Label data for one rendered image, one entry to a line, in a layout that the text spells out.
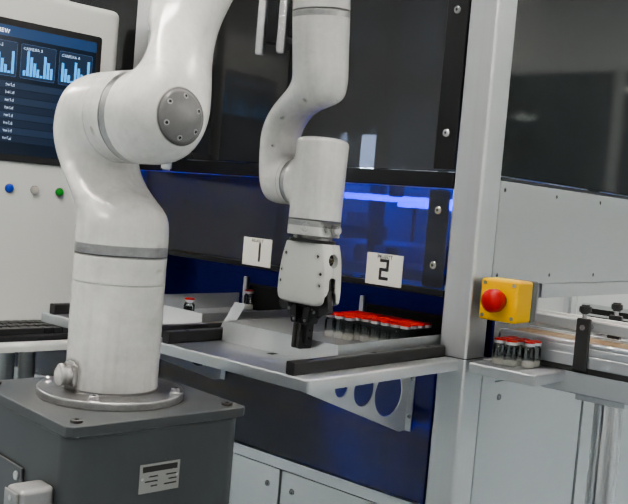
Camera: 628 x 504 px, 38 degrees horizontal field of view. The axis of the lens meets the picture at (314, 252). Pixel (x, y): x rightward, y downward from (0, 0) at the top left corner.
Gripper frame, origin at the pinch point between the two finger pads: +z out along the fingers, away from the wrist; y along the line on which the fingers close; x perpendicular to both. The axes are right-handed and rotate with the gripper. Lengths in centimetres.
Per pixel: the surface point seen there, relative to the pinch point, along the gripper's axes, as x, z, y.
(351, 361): -3.0, 2.9, -8.1
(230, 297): -35, 1, 54
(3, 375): -6, 26, 98
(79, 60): -11, -50, 87
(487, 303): -25.9, -7.7, -17.7
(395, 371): -11.0, 4.3, -11.0
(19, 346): 9, 13, 67
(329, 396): -7.0, 10.1, -1.2
